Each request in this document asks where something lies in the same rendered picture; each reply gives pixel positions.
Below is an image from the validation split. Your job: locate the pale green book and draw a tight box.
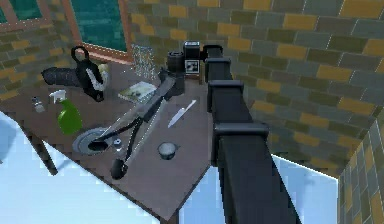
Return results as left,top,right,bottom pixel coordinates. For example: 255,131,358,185
117,81,158,104

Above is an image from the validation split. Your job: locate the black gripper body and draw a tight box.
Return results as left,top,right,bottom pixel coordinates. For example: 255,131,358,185
159,50,186,101

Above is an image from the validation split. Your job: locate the green spray bottle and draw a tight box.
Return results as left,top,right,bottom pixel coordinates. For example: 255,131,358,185
49,89,84,136

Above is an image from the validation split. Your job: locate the small grey pot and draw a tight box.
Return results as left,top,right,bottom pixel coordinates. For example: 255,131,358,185
157,141,181,161

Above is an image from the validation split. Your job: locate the small grey shaker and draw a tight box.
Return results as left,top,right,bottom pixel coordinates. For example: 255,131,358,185
31,95,46,114

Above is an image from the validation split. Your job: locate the white knife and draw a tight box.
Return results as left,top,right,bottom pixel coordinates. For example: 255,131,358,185
167,99,198,129

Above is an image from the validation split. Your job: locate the clear speckled glass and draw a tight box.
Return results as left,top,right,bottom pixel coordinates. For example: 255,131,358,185
130,43,157,80

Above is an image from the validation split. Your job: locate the black ribbed cylinder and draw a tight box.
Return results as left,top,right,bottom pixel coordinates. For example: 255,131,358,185
41,66,82,88

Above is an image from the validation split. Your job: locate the teal window with brown frame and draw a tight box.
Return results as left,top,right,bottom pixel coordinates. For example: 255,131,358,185
0,0,51,34
61,0,135,65

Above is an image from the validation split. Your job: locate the grey round plate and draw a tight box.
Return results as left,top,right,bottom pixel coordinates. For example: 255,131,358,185
71,127,112,156

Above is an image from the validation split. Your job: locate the pale yellow round thing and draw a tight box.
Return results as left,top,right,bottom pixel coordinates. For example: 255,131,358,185
97,63,111,78

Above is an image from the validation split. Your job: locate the small grey cup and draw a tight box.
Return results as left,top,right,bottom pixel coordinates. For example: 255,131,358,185
112,137,125,152

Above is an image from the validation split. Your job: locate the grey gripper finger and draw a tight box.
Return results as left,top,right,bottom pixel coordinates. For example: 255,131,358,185
110,97,166,180
87,77,177,152

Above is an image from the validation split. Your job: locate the brown wooden table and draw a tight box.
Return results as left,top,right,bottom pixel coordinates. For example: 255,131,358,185
0,59,215,224

